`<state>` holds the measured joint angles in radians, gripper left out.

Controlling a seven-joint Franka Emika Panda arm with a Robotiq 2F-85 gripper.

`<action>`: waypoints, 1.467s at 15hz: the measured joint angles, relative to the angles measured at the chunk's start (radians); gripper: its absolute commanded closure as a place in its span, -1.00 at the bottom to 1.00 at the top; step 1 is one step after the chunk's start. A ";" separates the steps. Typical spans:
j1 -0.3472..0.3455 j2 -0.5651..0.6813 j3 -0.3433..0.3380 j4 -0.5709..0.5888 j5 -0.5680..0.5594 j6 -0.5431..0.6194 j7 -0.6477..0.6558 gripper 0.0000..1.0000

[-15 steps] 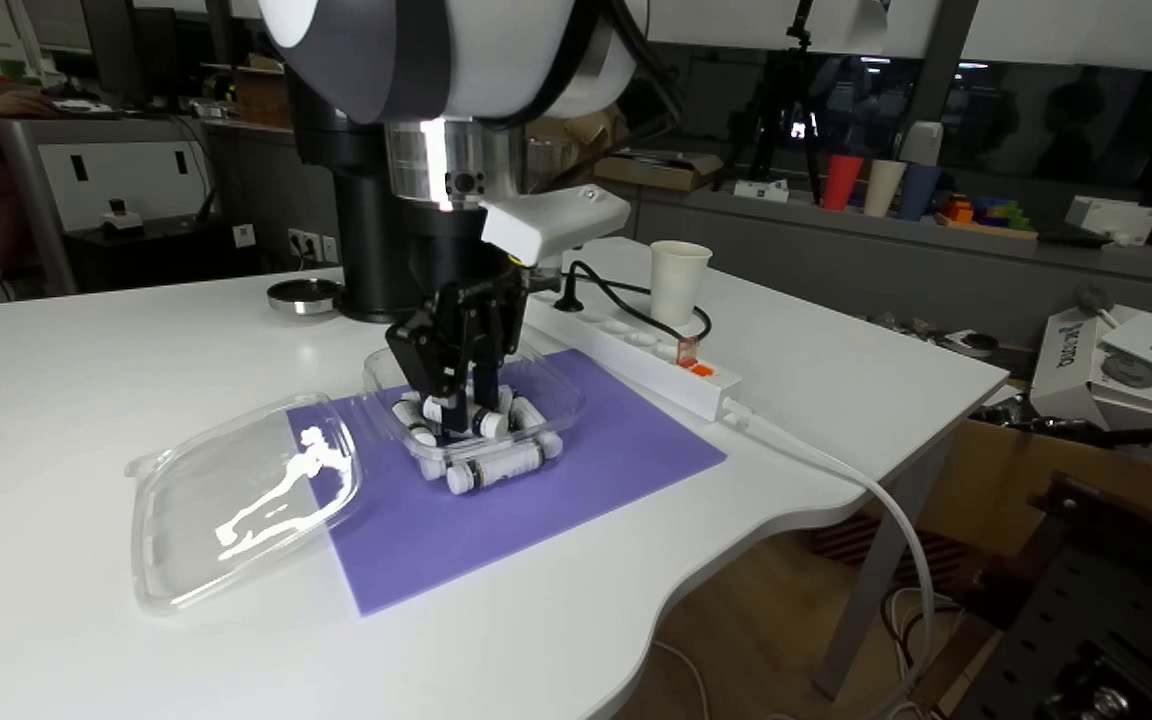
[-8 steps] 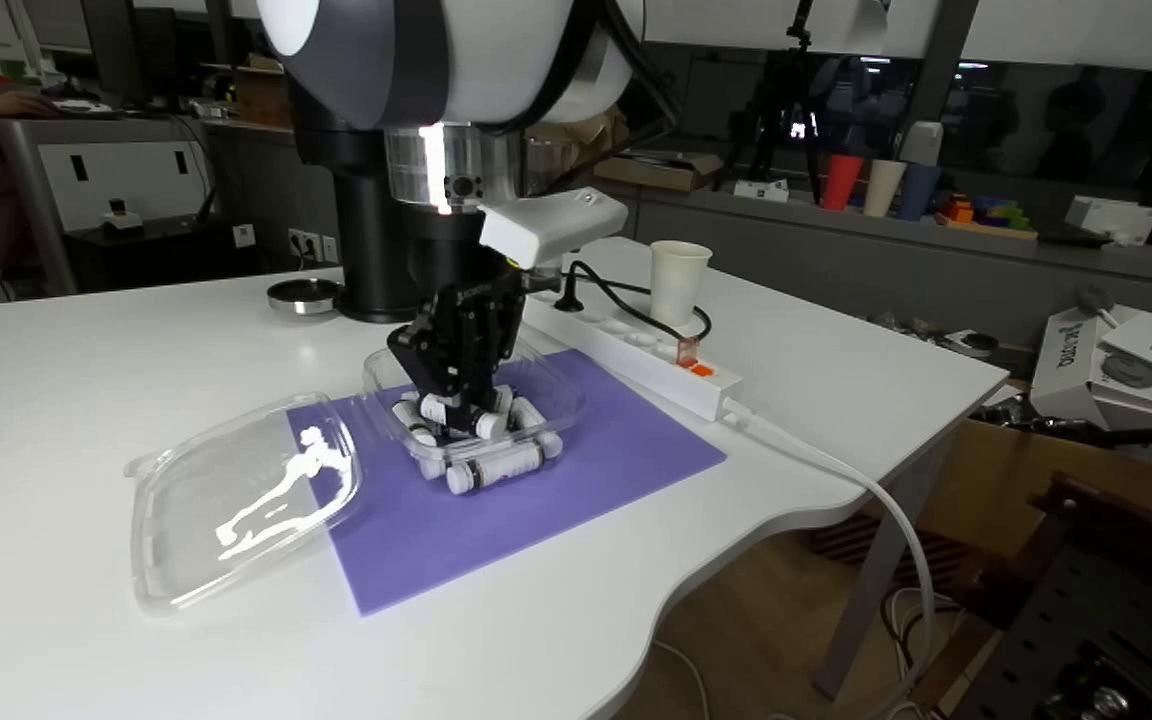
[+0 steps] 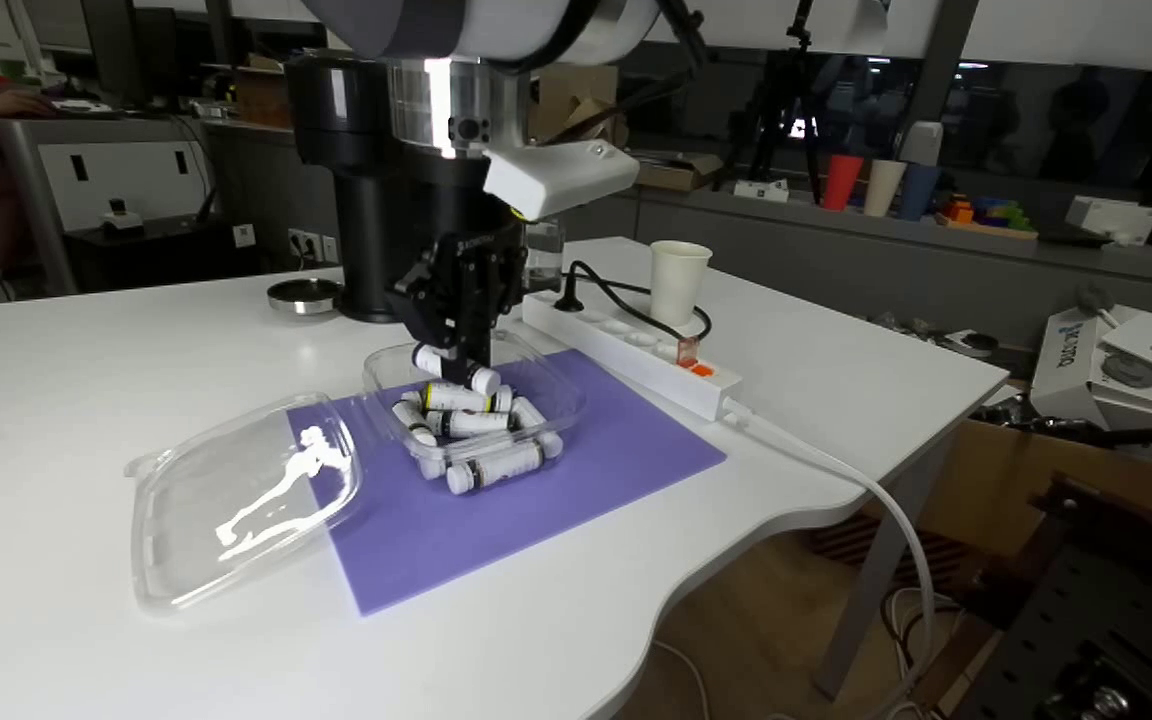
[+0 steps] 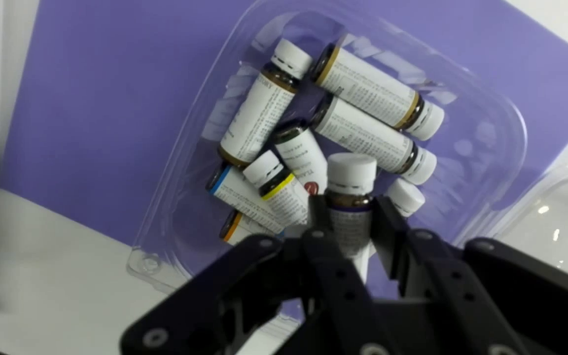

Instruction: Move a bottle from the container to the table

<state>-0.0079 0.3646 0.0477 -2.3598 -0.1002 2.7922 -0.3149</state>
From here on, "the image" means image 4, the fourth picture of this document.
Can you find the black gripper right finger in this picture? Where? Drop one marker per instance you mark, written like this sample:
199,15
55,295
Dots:
494,297

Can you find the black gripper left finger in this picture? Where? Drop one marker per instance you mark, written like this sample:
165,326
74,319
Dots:
266,297

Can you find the white bottle with purple band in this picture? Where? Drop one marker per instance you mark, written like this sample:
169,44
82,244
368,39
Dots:
352,190

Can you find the white bottle with orange band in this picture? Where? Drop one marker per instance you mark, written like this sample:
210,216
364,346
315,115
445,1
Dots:
242,228

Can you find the white bottle with blue band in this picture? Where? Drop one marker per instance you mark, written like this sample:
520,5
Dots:
246,200

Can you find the white bottle with yellow band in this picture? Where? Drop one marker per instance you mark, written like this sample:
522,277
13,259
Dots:
277,188

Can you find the small white bottle cap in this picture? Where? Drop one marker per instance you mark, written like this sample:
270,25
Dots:
406,198

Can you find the white bottle with green band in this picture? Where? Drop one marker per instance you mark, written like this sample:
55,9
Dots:
305,159

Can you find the clear plastic container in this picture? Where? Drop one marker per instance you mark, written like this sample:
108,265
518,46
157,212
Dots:
475,131

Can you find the white bottle with brown glass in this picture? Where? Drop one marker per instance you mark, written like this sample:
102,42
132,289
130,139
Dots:
262,111

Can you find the long white bottle black band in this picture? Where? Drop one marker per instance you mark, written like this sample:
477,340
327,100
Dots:
370,135

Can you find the long white bottle gold band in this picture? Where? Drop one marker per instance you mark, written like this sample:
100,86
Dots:
376,90

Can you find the purple mat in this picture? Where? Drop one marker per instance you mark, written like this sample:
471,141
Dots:
114,111

